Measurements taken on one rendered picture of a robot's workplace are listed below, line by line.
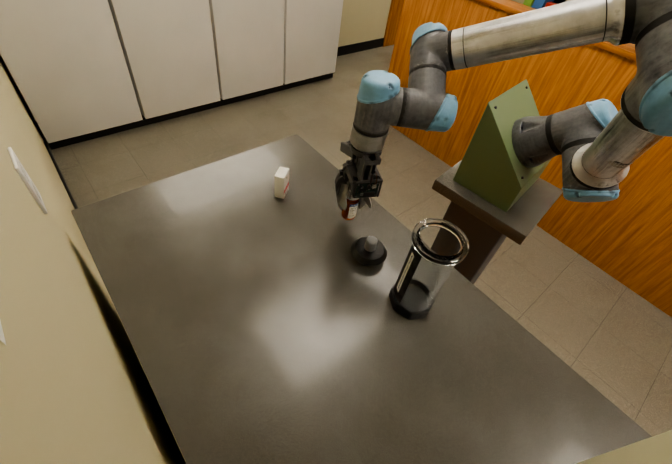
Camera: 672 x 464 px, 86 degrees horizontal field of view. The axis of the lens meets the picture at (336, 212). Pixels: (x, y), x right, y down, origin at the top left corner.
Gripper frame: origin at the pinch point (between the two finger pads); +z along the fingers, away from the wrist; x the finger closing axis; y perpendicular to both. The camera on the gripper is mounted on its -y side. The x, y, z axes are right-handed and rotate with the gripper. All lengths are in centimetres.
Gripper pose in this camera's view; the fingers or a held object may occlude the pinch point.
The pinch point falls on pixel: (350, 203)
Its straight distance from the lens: 94.1
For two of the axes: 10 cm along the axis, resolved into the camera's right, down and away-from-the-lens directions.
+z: -1.2, 7.0, 7.1
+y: 2.2, 7.1, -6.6
